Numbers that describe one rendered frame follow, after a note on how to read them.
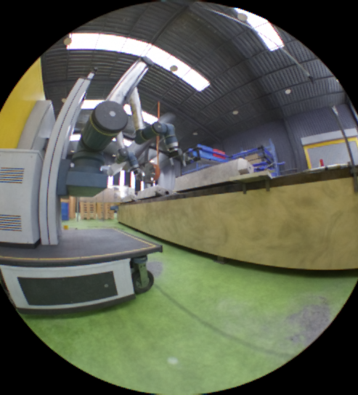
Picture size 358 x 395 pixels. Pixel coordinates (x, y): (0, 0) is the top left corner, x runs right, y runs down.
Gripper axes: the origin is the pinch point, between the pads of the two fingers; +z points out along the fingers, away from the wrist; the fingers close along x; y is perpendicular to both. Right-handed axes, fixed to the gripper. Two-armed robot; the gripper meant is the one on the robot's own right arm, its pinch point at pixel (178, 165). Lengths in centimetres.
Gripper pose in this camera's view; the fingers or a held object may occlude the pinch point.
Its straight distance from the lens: 115.0
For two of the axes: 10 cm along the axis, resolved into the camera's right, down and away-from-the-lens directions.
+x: 7.1, -0.4, -7.0
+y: -6.4, 3.8, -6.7
